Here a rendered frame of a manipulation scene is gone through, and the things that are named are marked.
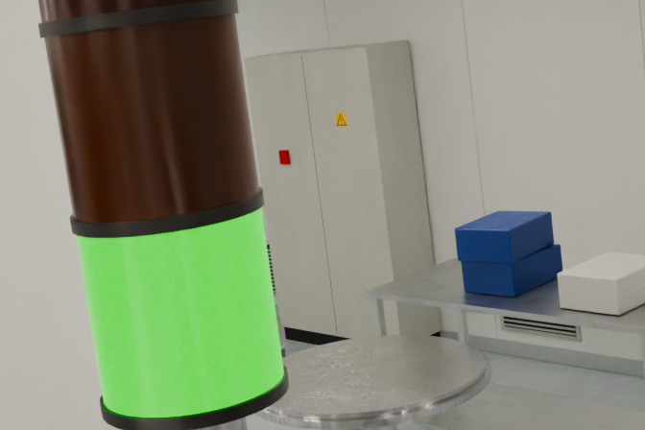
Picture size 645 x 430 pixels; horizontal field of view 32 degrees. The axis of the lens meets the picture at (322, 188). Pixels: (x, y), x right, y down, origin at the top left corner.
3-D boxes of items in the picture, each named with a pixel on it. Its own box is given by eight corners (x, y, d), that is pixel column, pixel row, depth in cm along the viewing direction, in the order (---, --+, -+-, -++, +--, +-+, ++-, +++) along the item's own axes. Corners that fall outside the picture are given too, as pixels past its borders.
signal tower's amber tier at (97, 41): (143, 231, 26) (111, 23, 26) (38, 221, 30) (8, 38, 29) (298, 190, 30) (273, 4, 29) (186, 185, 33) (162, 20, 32)
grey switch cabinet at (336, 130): (400, 364, 732) (362, 47, 701) (278, 340, 820) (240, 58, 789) (442, 345, 761) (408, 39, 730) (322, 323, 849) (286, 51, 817)
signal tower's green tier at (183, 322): (175, 435, 27) (144, 238, 26) (69, 401, 31) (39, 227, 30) (322, 372, 30) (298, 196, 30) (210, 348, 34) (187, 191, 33)
